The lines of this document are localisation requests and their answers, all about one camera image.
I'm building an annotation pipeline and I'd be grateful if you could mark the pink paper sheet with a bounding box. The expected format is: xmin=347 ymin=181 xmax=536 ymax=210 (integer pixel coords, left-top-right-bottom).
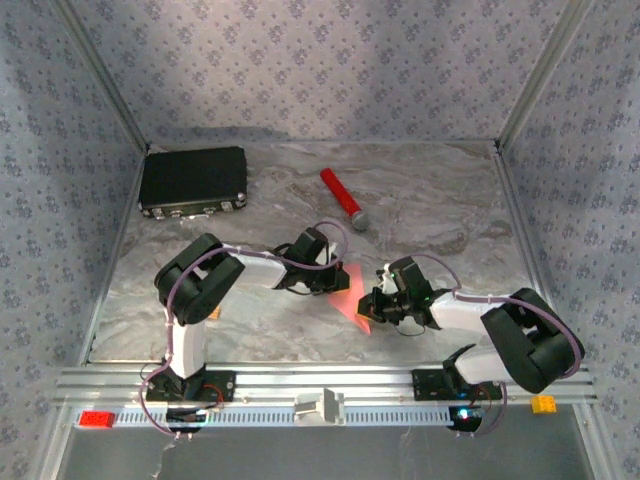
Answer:
xmin=328 ymin=263 xmax=374 ymax=337

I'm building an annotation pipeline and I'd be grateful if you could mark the black hard case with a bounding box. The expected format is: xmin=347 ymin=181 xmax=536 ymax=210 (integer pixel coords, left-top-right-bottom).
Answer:
xmin=137 ymin=145 xmax=250 ymax=221

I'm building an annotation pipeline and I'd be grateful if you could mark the small circuit board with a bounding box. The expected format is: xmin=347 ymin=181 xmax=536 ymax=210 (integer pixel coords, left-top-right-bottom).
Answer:
xmin=165 ymin=407 xmax=210 ymax=434
xmin=448 ymin=405 xmax=485 ymax=434

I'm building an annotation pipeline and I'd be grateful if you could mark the white slotted strip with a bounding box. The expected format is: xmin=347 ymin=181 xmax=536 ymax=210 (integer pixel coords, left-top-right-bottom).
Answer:
xmin=73 ymin=405 xmax=484 ymax=429

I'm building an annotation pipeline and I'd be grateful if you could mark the red toy brick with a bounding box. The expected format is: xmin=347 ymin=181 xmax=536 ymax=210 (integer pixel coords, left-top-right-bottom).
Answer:
xmin=78 ymin=410 xmax=116 ymax=429

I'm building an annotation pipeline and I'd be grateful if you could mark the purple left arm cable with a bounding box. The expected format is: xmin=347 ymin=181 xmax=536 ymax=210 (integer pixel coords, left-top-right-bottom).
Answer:
xmin=139 ymin=219 xmax=351 ymax=439

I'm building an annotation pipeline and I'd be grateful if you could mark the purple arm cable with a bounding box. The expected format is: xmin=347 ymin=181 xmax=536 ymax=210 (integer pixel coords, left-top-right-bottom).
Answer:
xmin=409 ymin=253 xmax=586 ymax=439
xmin=139 ymin=219 xmax=351 ymax=439

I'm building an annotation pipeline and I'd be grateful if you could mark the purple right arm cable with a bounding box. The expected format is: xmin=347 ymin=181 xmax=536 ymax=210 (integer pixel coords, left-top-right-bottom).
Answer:
xmin=409 ymin=253 xmax=586 ymax=439

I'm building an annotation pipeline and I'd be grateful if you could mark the red handle microphone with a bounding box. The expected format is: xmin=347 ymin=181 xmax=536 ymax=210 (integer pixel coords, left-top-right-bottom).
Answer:
xmin=319 ymin=168 xmax=372 ymax=232

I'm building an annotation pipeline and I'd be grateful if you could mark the aluminium mounting rail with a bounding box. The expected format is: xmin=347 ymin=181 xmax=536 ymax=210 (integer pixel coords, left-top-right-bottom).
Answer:
xmin=55 ymin=364 xmax=600 ymax=407

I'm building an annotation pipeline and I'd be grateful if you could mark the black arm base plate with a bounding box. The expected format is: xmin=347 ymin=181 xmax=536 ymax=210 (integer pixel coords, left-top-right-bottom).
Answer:
xmin=144 ymin=369 xmax=237 ymax=403
xmin=411 ymin=368 xmax=504 ymax=402

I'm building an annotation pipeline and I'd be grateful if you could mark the grey metal bracket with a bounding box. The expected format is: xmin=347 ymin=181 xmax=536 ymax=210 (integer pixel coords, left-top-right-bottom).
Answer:
xmin=293 ymin=387 xmax=347 ymax=427

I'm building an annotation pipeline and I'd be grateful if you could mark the aluminium side rail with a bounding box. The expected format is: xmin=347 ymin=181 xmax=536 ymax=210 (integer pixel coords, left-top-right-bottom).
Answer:
xmin=79 ymin=147 xmax=149 ymax=366
xmin=492 ymin=142 xmax=551 ymax=311

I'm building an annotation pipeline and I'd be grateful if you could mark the aluminium corner post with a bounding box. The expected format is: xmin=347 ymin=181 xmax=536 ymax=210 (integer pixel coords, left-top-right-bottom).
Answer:
xmin=497 ymin=0 xmax=596 ymax=151
xmin=49 ymin=0 xmax=151 ymax=151

